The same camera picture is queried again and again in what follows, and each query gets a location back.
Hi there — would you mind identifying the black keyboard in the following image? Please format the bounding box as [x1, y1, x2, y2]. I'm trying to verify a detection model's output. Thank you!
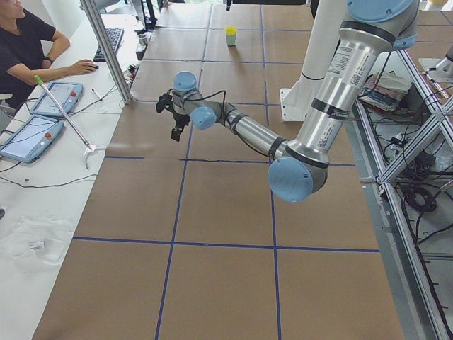
[93, 28, 124, 63]

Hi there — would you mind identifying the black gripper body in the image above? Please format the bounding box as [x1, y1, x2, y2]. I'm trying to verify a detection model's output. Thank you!
[173, 113, 190, 129]

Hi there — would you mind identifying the white central pedestal column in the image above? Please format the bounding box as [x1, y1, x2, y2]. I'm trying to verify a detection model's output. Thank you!
[280, 0, 346, 122]

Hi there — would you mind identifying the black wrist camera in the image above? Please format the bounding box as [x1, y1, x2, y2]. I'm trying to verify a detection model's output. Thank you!
[156, 92, 173, 113]

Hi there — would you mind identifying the seated person black shirt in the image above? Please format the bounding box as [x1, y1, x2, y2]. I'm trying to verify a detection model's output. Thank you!
[1, 1, 73, 109]

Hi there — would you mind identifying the light green cup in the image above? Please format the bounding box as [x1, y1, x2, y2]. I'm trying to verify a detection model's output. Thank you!
[226, 34, 236, 47]

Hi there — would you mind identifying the long grabber stick tool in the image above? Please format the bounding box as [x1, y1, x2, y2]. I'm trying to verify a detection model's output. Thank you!
[34, 75, 106, 170]

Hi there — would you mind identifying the aluminium frame post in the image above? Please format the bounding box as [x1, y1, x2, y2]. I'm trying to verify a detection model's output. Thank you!
[81, 0, 132, 105]

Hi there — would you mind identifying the person's hand on mouse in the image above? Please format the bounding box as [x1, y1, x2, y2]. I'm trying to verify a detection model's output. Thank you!
[69, 59, 96, 75]

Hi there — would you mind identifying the black and white pen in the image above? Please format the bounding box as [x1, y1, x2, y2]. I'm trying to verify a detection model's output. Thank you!
[91, 88, 103, 102]

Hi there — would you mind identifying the blue teach pendant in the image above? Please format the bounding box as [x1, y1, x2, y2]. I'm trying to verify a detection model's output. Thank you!
[1, 115, 64, 163]
[30, 81, 84, 118]

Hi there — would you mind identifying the yellow plastic cup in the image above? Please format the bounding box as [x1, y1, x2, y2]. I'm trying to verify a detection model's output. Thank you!
[225, 26, 237, 35]

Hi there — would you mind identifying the lower blue teach pendant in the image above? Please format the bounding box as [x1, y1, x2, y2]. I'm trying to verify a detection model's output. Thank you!
[1, 115, 64, 163]

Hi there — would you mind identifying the stack of folded cloths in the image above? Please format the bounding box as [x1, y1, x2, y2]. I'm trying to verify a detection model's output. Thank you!
[357, 72, 413, 112]

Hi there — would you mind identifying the upper blue teach pendant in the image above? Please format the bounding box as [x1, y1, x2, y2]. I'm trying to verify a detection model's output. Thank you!
[30, 81, 84, 118]

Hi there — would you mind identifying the small metal cup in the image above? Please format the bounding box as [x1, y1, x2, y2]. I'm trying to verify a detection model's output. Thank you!
[137, 33, 148, 47]

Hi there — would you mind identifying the clear plastic bag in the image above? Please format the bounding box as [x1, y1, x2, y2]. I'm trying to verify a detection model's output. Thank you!
[1, 216, 75, 271]

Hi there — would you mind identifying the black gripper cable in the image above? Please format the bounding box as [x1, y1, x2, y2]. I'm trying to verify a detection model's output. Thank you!
[166, 89, 227, 107]

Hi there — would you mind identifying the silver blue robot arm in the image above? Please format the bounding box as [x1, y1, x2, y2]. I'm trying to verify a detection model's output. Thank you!
[169, 1, 420, 203]

